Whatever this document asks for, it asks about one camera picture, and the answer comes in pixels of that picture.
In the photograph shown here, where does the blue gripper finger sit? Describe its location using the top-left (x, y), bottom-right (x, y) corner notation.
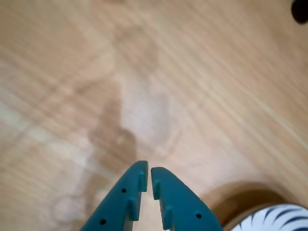
top-left (151, 167), bottom-right (224, 231)
top-left (80, 160), bottom-right (149, 231)

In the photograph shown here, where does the white plate with blue strokes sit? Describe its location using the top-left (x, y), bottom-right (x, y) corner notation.
top-left (230, 204), bottom-right (308, 231)

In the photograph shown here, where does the dark stand foot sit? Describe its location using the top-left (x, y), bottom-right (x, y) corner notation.
top-left (290, 0), bottom-right (308, 25)

